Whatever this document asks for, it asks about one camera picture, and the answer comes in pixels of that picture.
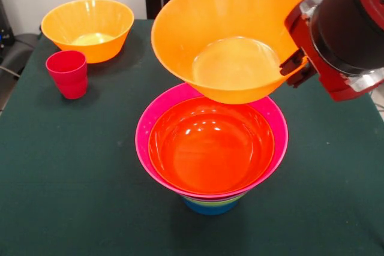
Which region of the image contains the orange shallow bowl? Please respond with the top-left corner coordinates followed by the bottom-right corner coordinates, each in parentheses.
top-left (148, 96), bottom-right (275, 195)

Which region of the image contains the blue bowl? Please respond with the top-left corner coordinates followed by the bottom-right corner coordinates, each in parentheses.
top-left (182, 198), bottom-right (239, 216)

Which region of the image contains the black computer equipment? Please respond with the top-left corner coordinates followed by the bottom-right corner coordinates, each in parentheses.
top-left (0, 0), bottom-right (15, 49)

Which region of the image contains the pink large bowl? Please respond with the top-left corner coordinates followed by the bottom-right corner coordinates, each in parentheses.
top-left (134, 82), bottom-right (289, 199)

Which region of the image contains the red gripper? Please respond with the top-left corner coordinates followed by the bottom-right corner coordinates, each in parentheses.
top-left (279, 0), bottom-right (384, 103)

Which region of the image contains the purple bowl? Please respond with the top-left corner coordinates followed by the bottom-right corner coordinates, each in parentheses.
top-left (179, 192), bottom-right (247, 203)

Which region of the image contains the yellow-orange large bowl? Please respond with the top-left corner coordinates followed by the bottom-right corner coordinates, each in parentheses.
top-left (151, 0), bottom-right (308, 104)
top-left (40, 0), bottom-right (135, 64)

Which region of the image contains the grey office chair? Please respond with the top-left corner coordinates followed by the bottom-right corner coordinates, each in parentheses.
top-left (0, 33), bottom-right (41, 77)

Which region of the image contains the red cup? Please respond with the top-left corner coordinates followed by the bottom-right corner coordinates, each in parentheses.
top-left (45, 50), bottom-right (88, 100)

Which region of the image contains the dark green tablecloth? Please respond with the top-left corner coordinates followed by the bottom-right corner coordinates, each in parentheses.
top-left (0, 19), bottom-right (384, 256)

